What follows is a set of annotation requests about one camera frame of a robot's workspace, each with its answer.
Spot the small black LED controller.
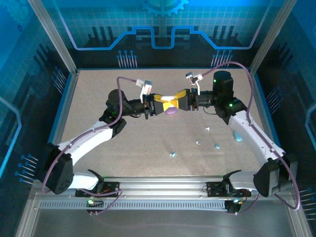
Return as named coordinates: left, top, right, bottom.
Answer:
left=86, top=198, right=104, bottom=213
left=226, top=198, right=244, bottom=214

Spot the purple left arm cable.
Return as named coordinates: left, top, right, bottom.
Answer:
left=41, top=76, right=138, bottom=216

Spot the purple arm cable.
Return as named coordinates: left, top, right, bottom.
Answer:
left=41, top=76, right=138, bottom=216
left=201, top=61, right=301, bottom=216

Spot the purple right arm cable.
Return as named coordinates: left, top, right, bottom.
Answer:
left=201, top=61, right=301, bottom=216

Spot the aluminium side frame rail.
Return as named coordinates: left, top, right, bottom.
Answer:
left=246, top=69, right=312, bottom=237
left=14, top=70, right=79, bottom=237

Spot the aluminium frame post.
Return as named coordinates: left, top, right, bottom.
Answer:
left=249, top=0, right=298, bottom=74
left=27, top=0, right=78, bottom=75

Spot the aluminium mounting rail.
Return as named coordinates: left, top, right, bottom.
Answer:
left=98, top=174, right=294, bottom=199

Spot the slotted grey cable duct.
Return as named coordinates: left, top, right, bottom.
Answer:
left=39, top=199, right=232, bottom=212

